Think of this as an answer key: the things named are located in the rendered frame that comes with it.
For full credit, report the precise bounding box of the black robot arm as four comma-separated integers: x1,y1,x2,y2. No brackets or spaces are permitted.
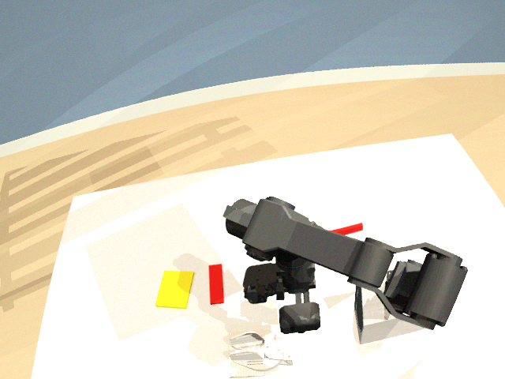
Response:
222,196,468,330

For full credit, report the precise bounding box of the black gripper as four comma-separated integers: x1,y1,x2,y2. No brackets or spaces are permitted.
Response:
275,260,321,334

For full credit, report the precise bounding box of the yellow flat rectangular plate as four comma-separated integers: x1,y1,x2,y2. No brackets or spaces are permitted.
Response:
155,271,194,310

